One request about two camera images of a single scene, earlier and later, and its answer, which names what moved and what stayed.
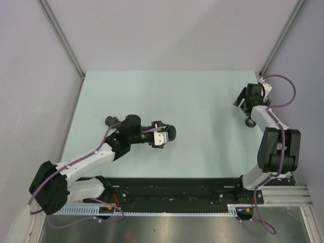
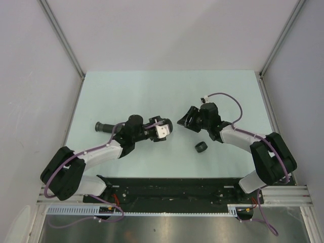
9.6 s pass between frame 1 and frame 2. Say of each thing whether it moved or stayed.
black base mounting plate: stayed
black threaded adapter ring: moved
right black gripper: moved
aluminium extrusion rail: stayed
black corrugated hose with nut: moved
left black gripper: moved
